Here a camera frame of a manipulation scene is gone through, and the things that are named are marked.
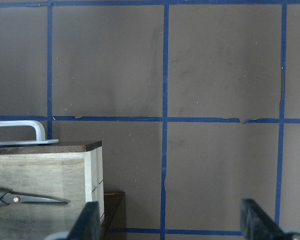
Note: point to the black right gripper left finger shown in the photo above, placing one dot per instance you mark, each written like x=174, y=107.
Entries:
x=87, y=225

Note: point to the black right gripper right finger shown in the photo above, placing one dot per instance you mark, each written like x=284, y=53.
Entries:
x=255, y=224

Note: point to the wooden drawer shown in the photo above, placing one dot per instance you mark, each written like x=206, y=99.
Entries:
x=72, y=171

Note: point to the grey orange scissors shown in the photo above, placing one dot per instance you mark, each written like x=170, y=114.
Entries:
x=10, y=197

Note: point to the white drawer handle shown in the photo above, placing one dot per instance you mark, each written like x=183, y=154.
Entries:
x=23, y=132

